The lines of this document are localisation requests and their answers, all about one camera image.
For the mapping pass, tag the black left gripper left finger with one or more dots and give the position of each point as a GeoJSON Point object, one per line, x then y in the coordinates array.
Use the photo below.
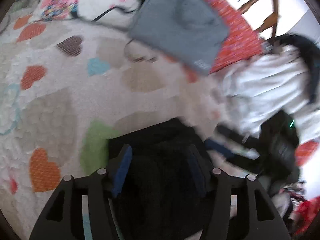
{"type": "Point", "coordinates": [61, 217]}

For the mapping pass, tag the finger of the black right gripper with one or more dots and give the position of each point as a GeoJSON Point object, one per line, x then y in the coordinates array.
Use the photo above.
{"type": "Point", "coordinates": [245, 140]}
{"type": "Point", "coordinates": [252, 165]}

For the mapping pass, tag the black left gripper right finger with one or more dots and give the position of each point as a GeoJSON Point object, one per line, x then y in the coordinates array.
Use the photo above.
{"type": "Point", "coordinates": [239, 208]}

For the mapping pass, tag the black pants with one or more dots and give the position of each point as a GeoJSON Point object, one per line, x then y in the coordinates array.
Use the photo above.
{"type": "Point", "coordinates": [165, 191]}

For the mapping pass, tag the white fleece blanket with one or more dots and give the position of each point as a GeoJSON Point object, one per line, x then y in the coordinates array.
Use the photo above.
{"type": "Point", "coordinates": [256, 89]}

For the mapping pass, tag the red floral blanket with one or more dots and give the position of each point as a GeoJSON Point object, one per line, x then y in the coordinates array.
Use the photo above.
{"type": "Point", "coordinates": [242, 42]}

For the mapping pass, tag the heart pattern quilt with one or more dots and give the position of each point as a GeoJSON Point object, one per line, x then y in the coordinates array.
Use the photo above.
{"type": "Point", "coordinates": [67, 84]}

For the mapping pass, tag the grey laptop bag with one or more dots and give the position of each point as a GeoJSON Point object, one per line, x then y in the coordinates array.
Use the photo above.
{"type": "Point", "coordinates": [190, 31]}

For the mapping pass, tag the white printed pillow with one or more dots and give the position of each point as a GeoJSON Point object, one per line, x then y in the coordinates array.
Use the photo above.
{"type": "Point", "coordinates": [112, 13]}

